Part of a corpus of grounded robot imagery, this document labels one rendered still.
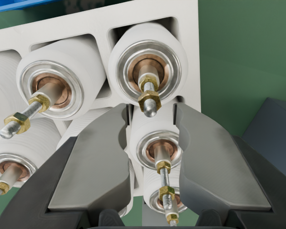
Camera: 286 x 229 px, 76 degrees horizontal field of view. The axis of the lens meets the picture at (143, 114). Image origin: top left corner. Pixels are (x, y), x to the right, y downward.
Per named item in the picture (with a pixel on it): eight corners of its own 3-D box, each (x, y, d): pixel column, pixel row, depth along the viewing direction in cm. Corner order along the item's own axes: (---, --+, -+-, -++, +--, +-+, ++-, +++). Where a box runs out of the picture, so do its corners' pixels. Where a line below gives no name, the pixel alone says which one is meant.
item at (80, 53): (122, 51, 37) (106, 83, 22) (99, 87, 41) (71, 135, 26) (80, 20, 35) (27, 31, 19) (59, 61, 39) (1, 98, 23)
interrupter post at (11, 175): (26, 168, 30) (13, 185, 27) (20, 176, 31) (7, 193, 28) (12, 161, 29) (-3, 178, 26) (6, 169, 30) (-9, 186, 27)
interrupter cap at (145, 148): (149, 173, 30) (150, 176, 29) (126, 140, 27) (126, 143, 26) (194, 157, 28) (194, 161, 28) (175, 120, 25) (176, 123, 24)
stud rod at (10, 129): (53, 95, 21) (12, 134, 15) (50, 101, 22) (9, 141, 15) (45, 90, 21) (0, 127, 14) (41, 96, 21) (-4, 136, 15)
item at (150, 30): (164, 72, 40) (177, 115, 24) (120, 65, 39) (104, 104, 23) (176, 24, 35) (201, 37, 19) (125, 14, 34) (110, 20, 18)
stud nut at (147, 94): (162, 107, 16) (163, 112, 15) (143, 112, 16) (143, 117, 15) (156, 86, 15) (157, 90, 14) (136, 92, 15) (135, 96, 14)
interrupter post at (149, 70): (156, 84, 22) (157, 96, 19) (136, 81, 22) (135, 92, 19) (160, 65, 21) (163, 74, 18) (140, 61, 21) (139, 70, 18)
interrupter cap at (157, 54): (171, 106, 24) (172, 109, 23) (113, 97, 23) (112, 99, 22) (189, 46, 20) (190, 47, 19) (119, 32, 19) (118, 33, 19)
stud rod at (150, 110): (154, 81, 20) (158, 116, 14) (145, 83, 20) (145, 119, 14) (151, 72, 20) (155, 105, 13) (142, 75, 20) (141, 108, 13)
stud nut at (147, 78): (159, 90, 19) (160, 93, 18) (143, 94, 19) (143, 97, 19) (154, 72, 18) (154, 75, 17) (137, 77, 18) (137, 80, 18)
